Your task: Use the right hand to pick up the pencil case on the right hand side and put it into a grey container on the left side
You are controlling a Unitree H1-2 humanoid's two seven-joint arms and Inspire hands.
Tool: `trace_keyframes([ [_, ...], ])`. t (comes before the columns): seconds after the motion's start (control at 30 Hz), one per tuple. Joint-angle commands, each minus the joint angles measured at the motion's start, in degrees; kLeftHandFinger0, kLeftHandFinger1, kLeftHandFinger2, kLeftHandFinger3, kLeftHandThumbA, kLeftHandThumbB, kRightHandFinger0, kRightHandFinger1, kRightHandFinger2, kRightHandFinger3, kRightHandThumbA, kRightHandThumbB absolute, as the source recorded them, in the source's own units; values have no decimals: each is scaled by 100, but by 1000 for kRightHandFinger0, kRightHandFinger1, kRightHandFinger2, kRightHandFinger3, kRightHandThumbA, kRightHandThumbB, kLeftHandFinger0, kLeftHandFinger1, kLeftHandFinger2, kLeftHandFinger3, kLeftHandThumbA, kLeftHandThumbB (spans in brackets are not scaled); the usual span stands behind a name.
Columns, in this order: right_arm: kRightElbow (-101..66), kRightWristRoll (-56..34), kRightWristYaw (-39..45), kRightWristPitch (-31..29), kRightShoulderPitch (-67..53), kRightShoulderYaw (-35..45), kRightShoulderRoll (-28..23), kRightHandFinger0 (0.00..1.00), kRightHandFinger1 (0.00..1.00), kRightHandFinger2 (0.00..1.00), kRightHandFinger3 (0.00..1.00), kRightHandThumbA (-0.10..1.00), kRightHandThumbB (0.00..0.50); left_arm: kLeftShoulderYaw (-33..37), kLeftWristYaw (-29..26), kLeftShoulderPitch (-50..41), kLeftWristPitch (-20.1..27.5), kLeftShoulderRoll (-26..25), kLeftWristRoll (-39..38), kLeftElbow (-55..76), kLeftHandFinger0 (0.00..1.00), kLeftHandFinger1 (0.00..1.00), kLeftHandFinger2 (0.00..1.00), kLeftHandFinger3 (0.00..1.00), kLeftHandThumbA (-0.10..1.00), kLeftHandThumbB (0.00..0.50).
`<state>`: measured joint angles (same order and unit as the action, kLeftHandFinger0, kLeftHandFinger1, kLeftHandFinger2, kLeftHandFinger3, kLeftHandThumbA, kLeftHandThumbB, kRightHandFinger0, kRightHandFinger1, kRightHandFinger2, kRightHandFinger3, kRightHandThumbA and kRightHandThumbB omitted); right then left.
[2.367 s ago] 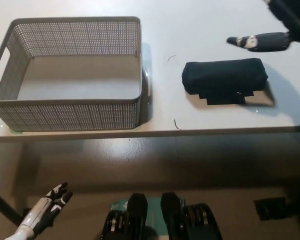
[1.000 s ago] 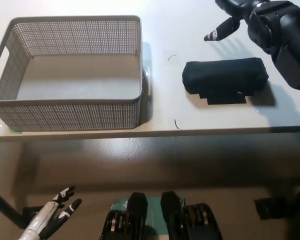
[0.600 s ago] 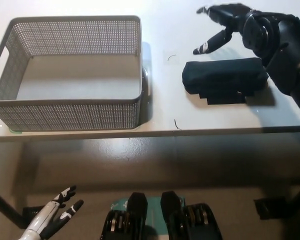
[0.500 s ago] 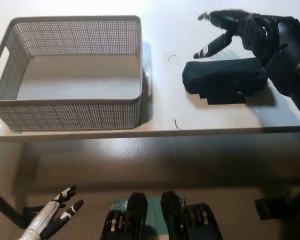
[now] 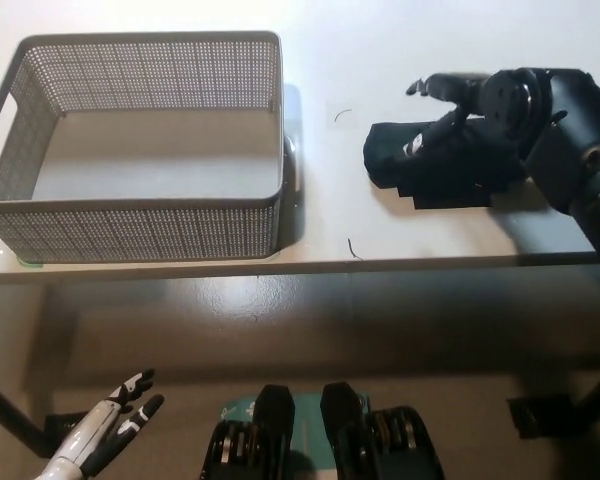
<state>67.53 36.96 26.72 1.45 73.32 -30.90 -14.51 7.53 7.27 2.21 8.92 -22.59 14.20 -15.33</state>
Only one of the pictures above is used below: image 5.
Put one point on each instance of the green tape strip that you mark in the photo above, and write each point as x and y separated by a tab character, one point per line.
30	263

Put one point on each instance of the black fabric pencil case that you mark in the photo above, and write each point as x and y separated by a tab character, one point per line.
450	170

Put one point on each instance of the black tape patch on table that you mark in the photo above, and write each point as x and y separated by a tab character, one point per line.
455	202

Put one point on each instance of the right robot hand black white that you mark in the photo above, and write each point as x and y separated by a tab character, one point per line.
507	102

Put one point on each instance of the grey perforated plastic basket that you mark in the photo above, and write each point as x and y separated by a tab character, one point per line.
130	230

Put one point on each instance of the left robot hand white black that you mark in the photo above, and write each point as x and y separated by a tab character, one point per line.
97	425

